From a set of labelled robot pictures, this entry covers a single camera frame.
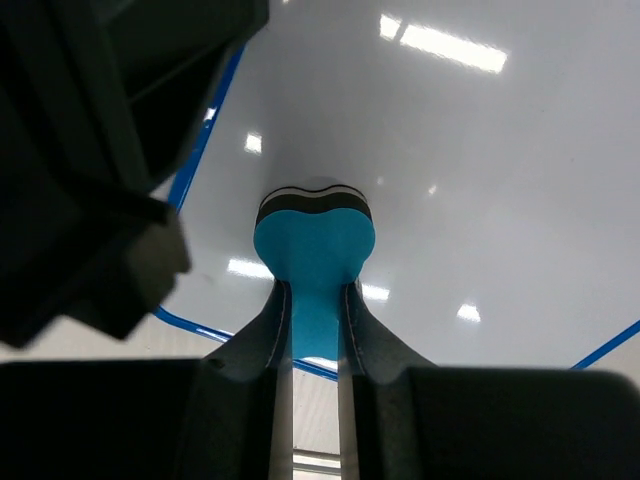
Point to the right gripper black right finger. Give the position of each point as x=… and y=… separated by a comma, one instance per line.
x=403, y=417

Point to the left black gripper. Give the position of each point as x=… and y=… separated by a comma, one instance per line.
x=101, y=103

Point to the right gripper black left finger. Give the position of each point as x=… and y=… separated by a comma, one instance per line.
x=225, y=416

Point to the blue whiteboard eraser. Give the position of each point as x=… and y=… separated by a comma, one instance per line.
x=317, y=242

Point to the blue framed whiteboard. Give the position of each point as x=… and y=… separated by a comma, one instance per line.
x=497, y=143

